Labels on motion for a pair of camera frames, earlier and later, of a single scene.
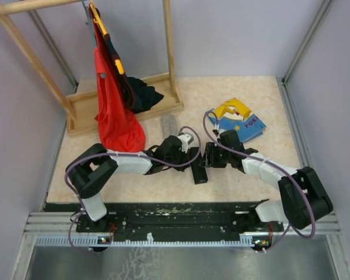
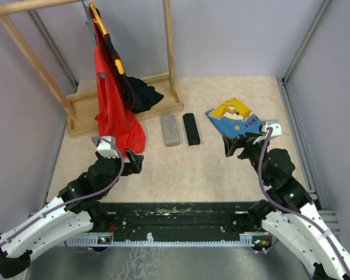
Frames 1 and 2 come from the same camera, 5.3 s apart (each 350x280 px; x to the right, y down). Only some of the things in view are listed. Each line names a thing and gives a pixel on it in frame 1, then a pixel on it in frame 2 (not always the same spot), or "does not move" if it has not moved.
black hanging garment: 142,94 does not move
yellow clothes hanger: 98,19 does not move
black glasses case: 198,171 to 191,129
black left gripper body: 179,158 to 129,168
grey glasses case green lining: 169,125 does not move
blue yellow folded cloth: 234,115 does not move
